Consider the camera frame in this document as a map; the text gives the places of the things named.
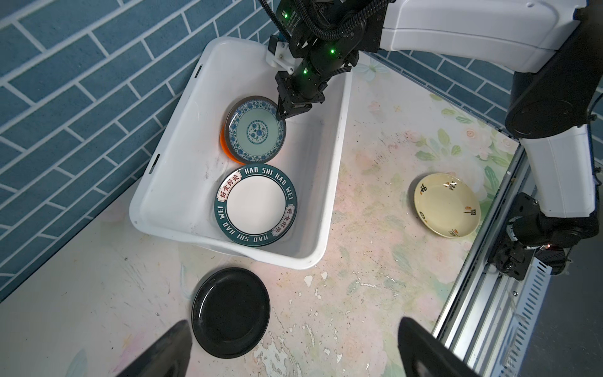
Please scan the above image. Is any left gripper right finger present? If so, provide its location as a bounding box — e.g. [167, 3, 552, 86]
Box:
[397, 317, 478, 377]

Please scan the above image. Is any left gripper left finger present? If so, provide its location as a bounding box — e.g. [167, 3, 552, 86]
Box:
[118, 320, 193, 377]

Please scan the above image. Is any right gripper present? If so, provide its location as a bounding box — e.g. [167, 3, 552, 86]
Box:
[276, 42, 358, 120]

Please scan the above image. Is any green patterned small plate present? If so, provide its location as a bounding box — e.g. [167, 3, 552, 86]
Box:
[222, 96, 287, 164]

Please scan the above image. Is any orange round plate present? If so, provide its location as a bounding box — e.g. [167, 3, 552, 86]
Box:
[219, 128, 243, 165]

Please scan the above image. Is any green rim plate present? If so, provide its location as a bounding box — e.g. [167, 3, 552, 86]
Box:
[214, 163, 298, 248]

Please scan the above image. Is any cream yellow plate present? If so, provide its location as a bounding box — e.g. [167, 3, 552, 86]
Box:
[413, 173, 481, 238]

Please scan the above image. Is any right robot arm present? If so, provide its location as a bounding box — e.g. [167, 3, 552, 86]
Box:
[265, 1, 602, 247]

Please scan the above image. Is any white plastic bin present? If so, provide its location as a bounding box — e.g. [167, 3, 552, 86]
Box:
[130, 37, 352, 270]

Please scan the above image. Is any black round plate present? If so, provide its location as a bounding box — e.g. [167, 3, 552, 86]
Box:
[191, 267, 271, 359]

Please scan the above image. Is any aluminium rail frame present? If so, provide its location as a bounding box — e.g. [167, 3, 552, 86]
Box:
[433, 147, 573, 376]

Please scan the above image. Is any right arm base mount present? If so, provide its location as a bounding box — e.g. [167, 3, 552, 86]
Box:
[488, 193, 599, 281]

